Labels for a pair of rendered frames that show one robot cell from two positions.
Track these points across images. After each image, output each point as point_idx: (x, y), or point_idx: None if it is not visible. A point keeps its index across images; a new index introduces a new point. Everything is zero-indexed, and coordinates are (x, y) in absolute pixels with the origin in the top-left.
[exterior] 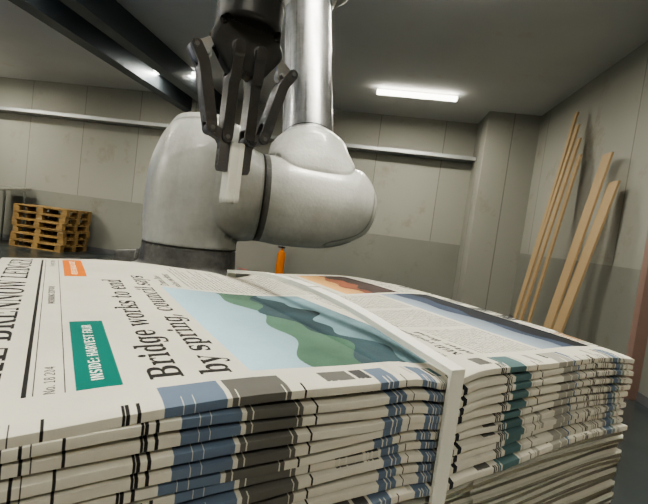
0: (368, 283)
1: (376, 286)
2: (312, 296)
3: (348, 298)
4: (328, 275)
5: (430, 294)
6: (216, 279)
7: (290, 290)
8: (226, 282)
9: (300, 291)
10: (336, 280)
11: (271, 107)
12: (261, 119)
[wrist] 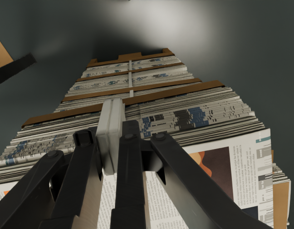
0: (229, 179)
1: (228, 190)
2: (159, 224)
3: (181, 225)
4: (212, 146)
5: (264, 201)
6: (104, 192)
7: (150, 210)
8: (110, 198)
9: (156, 211)
10: (206, 171)
11: (182, 217)
12: (167, 169)
